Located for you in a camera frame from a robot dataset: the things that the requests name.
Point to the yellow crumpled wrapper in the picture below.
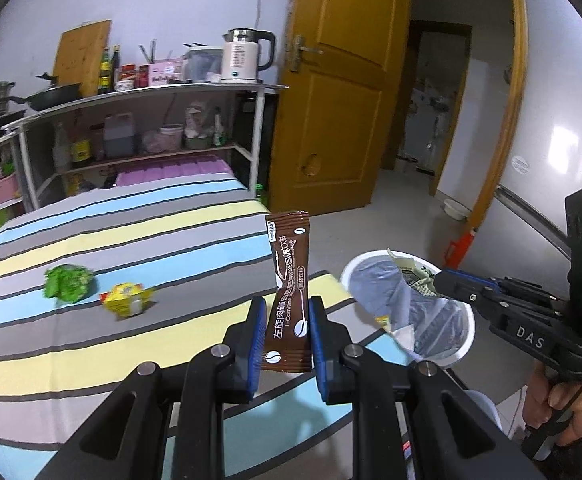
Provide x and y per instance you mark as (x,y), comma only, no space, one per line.
(123,297)

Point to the red sauce jar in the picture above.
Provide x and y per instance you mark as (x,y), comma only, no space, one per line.
(127,76)
(142,76)

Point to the white shelf rack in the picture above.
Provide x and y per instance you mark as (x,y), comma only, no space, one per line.
(146,95)

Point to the white floor basin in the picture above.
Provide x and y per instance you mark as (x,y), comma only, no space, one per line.
(455,210)

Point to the yellow wooden door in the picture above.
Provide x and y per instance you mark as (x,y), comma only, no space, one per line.
(341,85)

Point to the green crumpled wrapper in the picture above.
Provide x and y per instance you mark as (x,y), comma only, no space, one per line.
(68,284)

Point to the clear spray bottle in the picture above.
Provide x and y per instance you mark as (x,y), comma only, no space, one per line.
(61,152)

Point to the pale green paper packet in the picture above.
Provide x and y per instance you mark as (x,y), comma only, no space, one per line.
(413,275)

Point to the bamboo cutting board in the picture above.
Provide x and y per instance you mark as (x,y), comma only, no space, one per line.
(81,55)

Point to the crumpled plastic bags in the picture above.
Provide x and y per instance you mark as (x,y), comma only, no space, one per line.
(198,122)

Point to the grey plastic container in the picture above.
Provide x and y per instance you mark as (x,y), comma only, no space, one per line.
(203,66)

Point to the wooden door frame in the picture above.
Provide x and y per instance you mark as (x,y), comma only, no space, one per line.
(518,60)

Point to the pink utensil box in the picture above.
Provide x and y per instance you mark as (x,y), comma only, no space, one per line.
(166,74)

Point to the dark sauce bottle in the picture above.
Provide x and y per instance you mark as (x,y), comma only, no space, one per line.
(116,67)

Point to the red plastic dustpan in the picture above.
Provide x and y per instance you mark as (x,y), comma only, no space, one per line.
(458,250)

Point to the white trash bin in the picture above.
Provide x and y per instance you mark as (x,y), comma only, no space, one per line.
(353,266)

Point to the white electric kettle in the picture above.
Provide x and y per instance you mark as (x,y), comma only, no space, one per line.
(241,60)

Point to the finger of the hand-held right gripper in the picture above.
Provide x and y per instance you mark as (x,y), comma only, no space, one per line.
(463,288)
(531,291)

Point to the yellow label oil bottle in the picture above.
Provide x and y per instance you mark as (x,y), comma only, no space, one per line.
(79,152)

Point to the striped blanket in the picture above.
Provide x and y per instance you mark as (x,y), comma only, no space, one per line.
(121,240)

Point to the chopsticks in box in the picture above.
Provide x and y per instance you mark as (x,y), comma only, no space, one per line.
(148,52)

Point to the black frying pan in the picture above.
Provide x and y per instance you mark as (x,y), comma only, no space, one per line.
(53,96)

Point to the clear bin liner bag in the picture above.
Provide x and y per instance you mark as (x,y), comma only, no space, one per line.
(396,300)

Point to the purple corrugated mat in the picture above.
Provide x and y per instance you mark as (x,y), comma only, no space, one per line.
(171,170)

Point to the pink plastic tub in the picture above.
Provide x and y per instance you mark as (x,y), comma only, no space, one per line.
(171,137)

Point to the brown drink sachet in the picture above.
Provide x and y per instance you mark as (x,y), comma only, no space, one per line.
(288,270)

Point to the green drink bottle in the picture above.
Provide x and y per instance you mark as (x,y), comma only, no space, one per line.
(261,195)

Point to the green label sauce bottle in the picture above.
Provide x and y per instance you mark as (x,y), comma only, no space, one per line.
(104,75)

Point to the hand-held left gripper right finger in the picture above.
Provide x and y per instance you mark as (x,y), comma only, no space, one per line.
(320,345)

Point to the jug of dark liquid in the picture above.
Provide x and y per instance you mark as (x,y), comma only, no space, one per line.
(118,137)

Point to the golden plastic wrapper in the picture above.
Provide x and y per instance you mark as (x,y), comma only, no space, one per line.
(382,322)

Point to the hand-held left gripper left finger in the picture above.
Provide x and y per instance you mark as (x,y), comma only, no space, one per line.
(255,340)

